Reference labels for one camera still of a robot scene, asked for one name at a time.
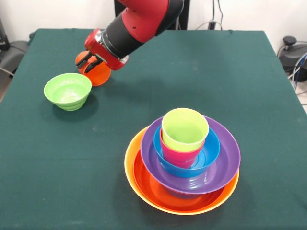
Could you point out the orange plastic bowl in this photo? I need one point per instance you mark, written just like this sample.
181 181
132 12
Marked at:
130 158

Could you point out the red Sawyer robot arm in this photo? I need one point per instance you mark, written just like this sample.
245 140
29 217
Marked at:
144 24

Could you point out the blue plastic bowl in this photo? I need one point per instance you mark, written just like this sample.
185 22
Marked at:
211 148

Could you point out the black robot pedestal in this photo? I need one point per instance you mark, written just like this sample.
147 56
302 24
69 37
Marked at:
183 14

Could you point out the dark green tablecloth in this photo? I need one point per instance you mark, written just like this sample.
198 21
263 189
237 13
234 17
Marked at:
72 191

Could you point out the green plastic bowl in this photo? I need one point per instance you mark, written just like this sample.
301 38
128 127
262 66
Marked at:
68 92

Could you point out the crimson pink plastic cup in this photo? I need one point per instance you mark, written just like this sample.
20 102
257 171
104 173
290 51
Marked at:
177 158

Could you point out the purple plastic bowl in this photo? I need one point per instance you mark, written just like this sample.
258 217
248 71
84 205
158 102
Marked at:
227 153

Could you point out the orange-red plastic cup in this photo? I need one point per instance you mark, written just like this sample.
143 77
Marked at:
99 75

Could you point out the red-orange plastic bowl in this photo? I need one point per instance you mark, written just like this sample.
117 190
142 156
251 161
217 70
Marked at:
148 182

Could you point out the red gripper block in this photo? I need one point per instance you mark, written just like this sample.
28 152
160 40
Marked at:
103 54

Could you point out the green plastic cup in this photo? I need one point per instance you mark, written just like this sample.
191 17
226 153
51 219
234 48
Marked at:
184 131

